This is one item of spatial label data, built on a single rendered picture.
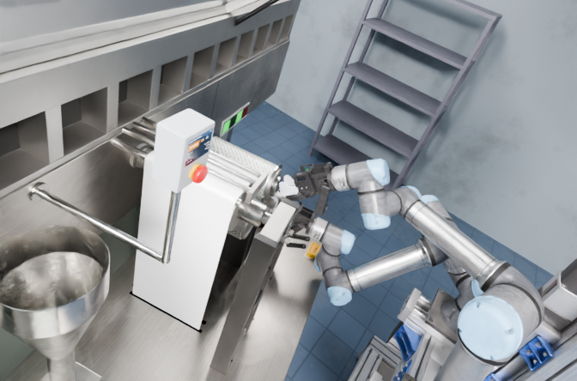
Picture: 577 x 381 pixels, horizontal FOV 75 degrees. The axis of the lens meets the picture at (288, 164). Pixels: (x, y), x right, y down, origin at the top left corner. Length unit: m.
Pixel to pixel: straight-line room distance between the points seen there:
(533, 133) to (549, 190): 0.52
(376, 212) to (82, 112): 0.77
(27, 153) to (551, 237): 3.90
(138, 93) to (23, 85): 0.37
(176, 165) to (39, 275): 0.28
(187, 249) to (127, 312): 0.34
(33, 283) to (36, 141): 0.29
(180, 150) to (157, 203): 0.47
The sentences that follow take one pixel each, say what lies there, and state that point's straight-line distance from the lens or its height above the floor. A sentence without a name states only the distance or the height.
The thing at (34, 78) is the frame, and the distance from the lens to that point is 0.76.
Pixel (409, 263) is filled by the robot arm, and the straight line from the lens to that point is 1.31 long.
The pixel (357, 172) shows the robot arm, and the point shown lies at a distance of 1.06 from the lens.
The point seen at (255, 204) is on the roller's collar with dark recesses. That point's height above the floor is 1.37.
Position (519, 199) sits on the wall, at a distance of 3.96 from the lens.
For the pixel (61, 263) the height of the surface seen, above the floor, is 1.45.
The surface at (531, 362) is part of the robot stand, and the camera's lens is 1.43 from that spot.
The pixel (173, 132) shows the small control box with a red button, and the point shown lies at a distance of 0.52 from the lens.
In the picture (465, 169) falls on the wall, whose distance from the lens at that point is 3.90.
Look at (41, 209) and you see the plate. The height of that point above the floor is 1.36.
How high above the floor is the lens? 1.99
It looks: 34 degrees down
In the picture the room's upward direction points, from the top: 20 degrees clockwise
